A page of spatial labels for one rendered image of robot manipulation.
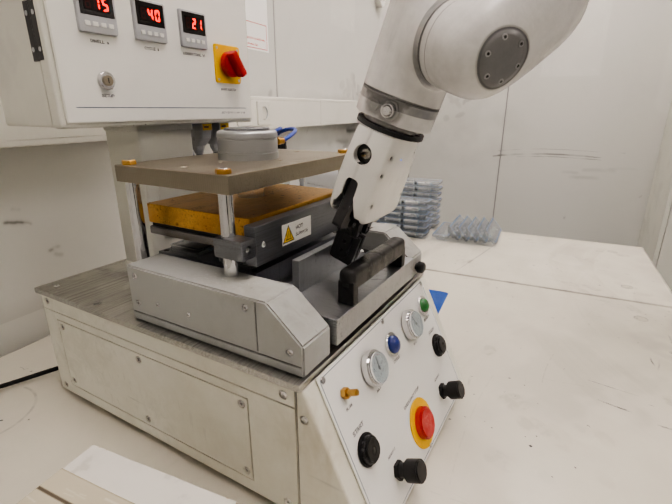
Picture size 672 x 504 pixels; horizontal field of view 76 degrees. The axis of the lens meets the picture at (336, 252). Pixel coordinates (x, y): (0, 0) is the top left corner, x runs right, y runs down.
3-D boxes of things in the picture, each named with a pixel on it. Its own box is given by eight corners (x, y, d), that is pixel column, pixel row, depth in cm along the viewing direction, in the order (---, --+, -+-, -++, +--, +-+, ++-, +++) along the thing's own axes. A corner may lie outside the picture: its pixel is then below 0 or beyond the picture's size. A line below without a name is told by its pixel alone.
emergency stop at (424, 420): (417, 446, 54) (406, 418, 53) (427, 427, 57) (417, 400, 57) (428, 446, 53) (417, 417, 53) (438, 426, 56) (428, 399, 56)
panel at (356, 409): (382, 546, 43) (314, 379, 41) (460, 387, 68) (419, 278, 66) (400, 548, 42) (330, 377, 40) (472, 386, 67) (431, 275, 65)
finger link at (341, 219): (335, 216, 44) (344, 237, 49) (375, 158, 46) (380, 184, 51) (326, 211, 44) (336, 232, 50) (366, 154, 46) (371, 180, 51)
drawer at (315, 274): (149, 294, 58) (141, 239, 56) (255, 250, 76) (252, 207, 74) (337, 353, 44) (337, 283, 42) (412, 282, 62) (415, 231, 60)
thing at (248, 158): (95, 231, 56) (76, 129, 52) (251, 193, 82) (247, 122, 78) (234, 263, 45) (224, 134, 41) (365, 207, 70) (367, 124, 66)
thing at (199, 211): (150, 233, 56) (140, 158, 53) (260, 202, 74) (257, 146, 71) (252, 254, 48) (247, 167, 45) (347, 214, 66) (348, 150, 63)
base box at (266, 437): (63, 393, 67) (39, 292, 62) (231, 303, 98) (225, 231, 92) (373, 566, 42) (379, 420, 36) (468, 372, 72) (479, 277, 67)
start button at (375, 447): (360, 470, 44) (350, 446, 44) (372, 452, 46) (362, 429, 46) (373, 470, 43) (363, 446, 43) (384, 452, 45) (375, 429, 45)
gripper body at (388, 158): (407, 131, 40) (368, 233, 45) (440, 127, 49) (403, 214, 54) (342, 103, 43) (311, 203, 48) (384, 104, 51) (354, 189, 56)
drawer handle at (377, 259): (337, 303, 47) (337, 269, 46) (391, 262, 59) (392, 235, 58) (353, 307, 46) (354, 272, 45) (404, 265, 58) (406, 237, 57)
